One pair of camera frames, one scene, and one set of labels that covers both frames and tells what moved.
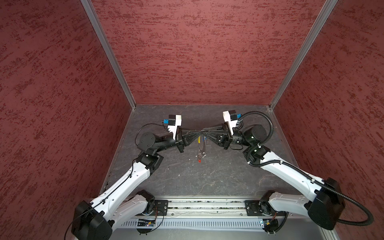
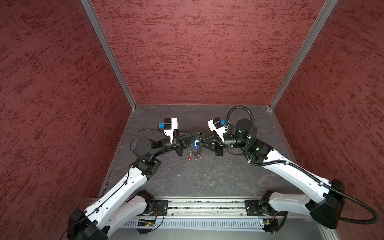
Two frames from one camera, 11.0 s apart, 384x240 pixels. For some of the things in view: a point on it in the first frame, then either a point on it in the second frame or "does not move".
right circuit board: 270,225 does not move
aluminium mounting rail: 208,208 does not move
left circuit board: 140,223 does not move
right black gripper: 227,137 → 217,142
